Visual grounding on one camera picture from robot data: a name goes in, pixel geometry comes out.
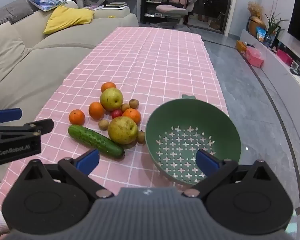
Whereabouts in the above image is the green colander bowl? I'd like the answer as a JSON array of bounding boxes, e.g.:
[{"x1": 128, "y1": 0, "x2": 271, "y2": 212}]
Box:
[{"x1": 145, "y1": 94, "x2": 242, "y2": 186}]

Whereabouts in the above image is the yellow-green pear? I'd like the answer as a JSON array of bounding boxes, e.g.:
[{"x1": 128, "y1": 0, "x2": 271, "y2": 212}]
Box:
[
  {"x1": 100, "y1": 87, "x2": 124, "y2": 111},
  {"x1": 107, "y1": 117, "x2": 139, "y2": 145}
]

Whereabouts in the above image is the grey sofa cushion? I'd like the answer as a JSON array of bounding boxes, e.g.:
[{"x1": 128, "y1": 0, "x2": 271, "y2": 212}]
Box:
[{"x1": 0, "y1": 0, "x2": 34, "y2": 25}]

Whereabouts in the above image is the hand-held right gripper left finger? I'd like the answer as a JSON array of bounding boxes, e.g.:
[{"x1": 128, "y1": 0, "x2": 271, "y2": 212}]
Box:
[{"x1": 17, "y1": 148, "x2": 115, "y2": 199}]

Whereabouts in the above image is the pink box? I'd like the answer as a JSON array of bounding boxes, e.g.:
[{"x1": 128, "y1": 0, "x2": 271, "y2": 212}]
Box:
[{"x1": 245, "y1": 47, "x2": 264, "y2": 68}]

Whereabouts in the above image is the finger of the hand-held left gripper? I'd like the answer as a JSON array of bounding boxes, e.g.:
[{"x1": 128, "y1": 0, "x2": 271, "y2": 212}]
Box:
[
  {"x1": 0, "y1": 119, "x2": 54, "y2": 146},
  {"x1": 0, "y1": 108, "x2": 23, "y2": 125}
]

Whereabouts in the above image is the blue snack bag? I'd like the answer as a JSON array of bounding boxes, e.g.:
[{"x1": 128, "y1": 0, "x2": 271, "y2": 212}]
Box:
[{"x1": 256, "y1": 27, "x2": 267, "y2": 41}]

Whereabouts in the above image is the pink checked tablecloth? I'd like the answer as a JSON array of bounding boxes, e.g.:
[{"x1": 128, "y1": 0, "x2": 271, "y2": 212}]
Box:
[{"x1": 0, "y1": 27, "x2": 228, "y2": 210}]

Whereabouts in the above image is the printed blue cushion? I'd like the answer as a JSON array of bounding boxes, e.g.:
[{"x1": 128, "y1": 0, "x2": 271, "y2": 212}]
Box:
[{"x1": 27, "y1": 0, "x2": 68, "y2": 12}]

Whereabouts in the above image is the black shelf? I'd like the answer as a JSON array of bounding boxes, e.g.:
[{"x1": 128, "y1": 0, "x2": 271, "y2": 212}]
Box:
[{"x1": 142, "y1": 0, "x2": 177, "y2": 24}]

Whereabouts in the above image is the gold vase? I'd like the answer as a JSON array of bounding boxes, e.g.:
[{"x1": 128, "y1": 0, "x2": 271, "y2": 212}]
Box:
[{"x1": 249, "y1": 16, "x2": 265, "y2": 37}]

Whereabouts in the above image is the beige sofa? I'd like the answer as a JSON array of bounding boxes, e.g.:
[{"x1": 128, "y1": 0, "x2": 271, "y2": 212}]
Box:
[{"x1": 0, "y1": 0, "x2": 140, "y2": 175}]

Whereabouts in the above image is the green potted plant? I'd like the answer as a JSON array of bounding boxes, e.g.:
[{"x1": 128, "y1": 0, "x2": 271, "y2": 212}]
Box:
[{"x1": 265, "y1": 12, "x2": 289, "y2": 37}]

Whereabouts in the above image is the green cucumber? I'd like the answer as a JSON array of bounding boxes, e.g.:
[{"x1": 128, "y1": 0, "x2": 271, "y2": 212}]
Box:
[{"x1": 68, "y1": 125, "x2": 125, "y2": 159}]

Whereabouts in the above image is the orange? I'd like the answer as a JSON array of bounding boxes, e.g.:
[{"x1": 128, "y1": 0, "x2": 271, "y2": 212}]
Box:
[
  {"x1": 122, "y1": 108, "x2": 142, "y2": 125},
  {"x1": 88, "y1": 101, "x2": 105, "y2": 120},
  {"x1": 101, "y1": 82, "x2": 117, "y2": 93},
  {"x1": 69, "y1": 109, "x2": 86, "y2": 126}
]

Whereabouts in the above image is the white marble television cabinet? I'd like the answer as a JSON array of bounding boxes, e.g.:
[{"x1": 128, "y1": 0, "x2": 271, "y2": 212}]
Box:
[{"x1": 240, "y1": 29, "x2": 300, "y2": 135}]

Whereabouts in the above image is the red box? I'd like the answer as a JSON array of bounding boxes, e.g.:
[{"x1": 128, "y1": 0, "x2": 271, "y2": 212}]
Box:
[{"x1": 276, "y1": 49, "x2": 293, "y2": 65}]

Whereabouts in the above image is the orange box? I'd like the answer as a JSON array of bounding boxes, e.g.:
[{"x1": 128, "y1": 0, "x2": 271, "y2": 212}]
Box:
[{"x1": 235, "y1": 40, "x2": 248, "y2": 54}]

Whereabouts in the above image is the dried flower bunch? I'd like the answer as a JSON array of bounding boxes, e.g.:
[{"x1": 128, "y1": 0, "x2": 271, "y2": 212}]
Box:
[{"x1": 247, "y1": 1, "x2": 264, "y2": 18}]

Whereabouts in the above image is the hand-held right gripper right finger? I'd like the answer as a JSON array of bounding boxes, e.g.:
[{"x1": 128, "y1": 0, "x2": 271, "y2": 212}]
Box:
[{"x1": 182, "y1": 149, "x2": 282, "y2": 197}]

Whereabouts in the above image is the yellow cushion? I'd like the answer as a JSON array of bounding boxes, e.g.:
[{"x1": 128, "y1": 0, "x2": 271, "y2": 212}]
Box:
[{"x1": 43, "y1": 6, "x2": 94, "y2": 35}]

